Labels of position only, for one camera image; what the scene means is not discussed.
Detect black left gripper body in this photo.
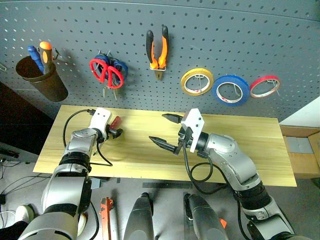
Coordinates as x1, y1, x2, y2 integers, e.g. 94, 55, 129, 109
104, 123, 115, 139

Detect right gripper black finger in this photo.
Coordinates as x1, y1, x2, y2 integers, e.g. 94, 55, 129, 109
161, 112, 185, 125
148, 135, 179, 154

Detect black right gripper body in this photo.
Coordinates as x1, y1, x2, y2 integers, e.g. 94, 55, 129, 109
174, 125, 195, 156

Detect red clear-handled screwdriver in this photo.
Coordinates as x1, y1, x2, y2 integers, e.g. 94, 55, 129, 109
110, 115, 123, 129

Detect red loop-handled scissors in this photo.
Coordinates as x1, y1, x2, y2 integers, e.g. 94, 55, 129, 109
89, 57, 125, 101

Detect grey metal pegboard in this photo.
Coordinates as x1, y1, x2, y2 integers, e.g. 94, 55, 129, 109
0, 0, 320, 124

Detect yellow tape roll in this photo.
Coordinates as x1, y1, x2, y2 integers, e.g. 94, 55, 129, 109
180, 67, 215, 97

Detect orange and black pliers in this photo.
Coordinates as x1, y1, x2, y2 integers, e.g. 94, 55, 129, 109
145, 25, 170, 82

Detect dark round holder cup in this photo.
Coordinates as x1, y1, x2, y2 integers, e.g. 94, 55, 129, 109
15, 55, 69, 103

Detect blue tape roll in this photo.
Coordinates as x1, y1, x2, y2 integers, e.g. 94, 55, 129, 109
211, 74, 250, 108

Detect dark grey rounded shape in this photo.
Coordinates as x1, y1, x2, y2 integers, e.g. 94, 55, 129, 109
123, 192, 155, 240
183, 193, 230, 240

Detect orange bar clamp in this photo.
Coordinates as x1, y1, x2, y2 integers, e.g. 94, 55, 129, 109
99, 196, 116, 240

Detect dark cabinet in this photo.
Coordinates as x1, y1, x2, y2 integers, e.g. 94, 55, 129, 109
0, 81, 55, 156

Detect red tape roll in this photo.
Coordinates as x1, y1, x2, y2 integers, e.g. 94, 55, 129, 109
249, 75, 282, 100

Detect orange and black screwdriver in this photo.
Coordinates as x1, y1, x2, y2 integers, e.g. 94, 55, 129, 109
39, 41, 54, 75

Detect brown cardboard box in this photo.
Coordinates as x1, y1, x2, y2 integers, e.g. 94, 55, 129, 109
279, 124, 320, 180

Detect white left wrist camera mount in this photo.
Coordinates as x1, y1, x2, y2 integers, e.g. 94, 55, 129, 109
89, 107, 112, 133

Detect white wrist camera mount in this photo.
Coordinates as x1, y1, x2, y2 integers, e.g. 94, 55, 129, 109
89, 107, 112, 133
180, 108, 206, 154

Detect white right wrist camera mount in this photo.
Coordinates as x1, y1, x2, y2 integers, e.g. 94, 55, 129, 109
180, 108, 206, 154

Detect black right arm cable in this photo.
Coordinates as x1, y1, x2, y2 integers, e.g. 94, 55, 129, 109
182, 144, 248, 240

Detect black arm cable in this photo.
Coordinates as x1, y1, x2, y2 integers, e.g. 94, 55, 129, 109
62, 108, 113, 167
182, 144, 248, 240

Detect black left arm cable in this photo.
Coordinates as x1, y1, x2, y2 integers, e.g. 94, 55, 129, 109
62, 108, 113, 167

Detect blue-handled scissors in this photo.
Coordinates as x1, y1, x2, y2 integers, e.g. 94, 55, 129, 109
93, 53, 130, 82

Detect thin floor cable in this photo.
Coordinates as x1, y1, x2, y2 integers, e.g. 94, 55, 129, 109
0, 174, 52, 196

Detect blue-handled screwdriver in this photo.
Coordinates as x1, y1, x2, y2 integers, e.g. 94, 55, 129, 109
27, 45, 45, 75

